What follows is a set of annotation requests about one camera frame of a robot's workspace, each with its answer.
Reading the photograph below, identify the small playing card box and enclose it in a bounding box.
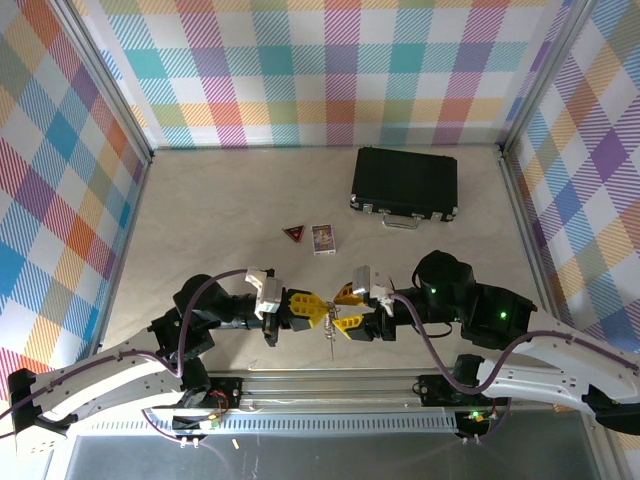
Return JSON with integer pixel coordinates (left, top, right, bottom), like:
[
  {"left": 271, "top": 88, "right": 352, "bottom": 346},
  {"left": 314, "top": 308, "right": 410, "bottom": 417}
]
[{"left": 310, "top": 223, "right": 337, "bottom": 257}]

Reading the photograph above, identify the grey metal sheet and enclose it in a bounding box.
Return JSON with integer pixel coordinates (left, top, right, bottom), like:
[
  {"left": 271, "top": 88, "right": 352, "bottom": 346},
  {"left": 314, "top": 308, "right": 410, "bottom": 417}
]
[{"left": 64, "top": 433, "right": 601, "bottom": 480}]

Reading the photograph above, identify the long aluminium base rail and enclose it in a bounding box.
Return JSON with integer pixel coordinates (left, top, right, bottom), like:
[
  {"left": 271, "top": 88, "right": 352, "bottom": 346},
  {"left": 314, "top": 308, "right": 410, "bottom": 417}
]
[{"left": 58, "top": 367, "right": 601, "bottom": 417}]

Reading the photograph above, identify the aluminium side rail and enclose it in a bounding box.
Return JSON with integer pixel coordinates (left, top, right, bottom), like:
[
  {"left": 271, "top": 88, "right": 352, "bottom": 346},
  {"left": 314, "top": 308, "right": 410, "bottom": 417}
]
[
  {"left": 92, "top": 152, "right": 154, "bottom": 376},
  {"left": 497, "top": 144, "right": 581, "bottom": 374}
]

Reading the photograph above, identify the perforated grey cable duct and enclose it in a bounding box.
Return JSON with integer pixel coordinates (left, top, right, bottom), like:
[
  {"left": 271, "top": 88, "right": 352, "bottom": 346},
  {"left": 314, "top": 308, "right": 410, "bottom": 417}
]
[{"left": 79, "top": 412, "right": 459, "bottom": 435}]

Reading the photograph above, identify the black case with metal handle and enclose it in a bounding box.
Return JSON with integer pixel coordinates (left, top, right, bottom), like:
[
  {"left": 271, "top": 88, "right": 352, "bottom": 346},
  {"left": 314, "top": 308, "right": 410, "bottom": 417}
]
[{"left": 348, "top": 146, "right": 460, "bottom": 232}]

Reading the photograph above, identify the aluminium frame post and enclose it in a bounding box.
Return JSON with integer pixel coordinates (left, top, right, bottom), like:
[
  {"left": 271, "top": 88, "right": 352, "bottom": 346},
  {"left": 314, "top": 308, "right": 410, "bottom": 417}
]
[
  {"left": 47, "top": 0, "right": 155, "bottom": 164},
  {"left": 497, "top": 0, "right": 599, "bottom": 161}
]

